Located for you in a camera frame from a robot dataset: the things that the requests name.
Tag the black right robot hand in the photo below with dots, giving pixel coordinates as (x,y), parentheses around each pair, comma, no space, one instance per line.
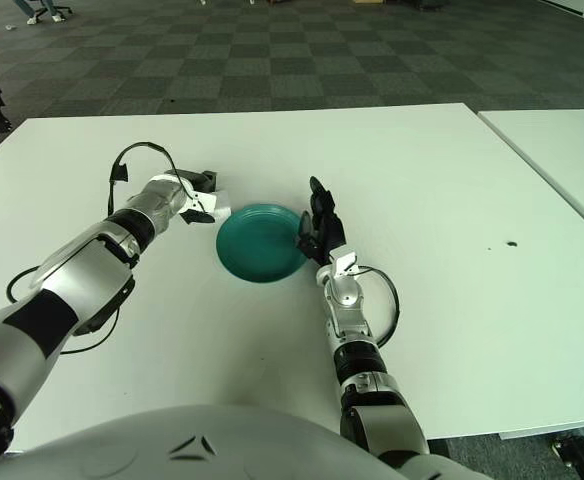
(327,230)

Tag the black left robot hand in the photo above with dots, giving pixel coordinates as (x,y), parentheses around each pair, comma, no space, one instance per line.
(199,179)

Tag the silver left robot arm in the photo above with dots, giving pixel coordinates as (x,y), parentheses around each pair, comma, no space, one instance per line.
(82,270)

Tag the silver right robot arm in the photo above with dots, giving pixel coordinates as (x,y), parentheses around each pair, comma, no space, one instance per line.
(344,295)

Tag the teal round plate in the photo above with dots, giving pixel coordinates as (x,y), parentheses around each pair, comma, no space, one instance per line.
(257,245)

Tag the rolling chair base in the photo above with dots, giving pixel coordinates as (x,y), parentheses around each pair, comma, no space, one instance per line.
(64,9)

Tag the brown cardboard box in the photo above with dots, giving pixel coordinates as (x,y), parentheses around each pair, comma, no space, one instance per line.
(369,1)

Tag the seated person in jeans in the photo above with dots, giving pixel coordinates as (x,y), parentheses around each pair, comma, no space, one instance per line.
(24,7)

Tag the grey robot torso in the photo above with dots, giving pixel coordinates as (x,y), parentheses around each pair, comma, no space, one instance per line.
(197,450)

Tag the black table leg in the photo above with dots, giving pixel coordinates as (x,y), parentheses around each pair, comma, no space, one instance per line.
(572,450)

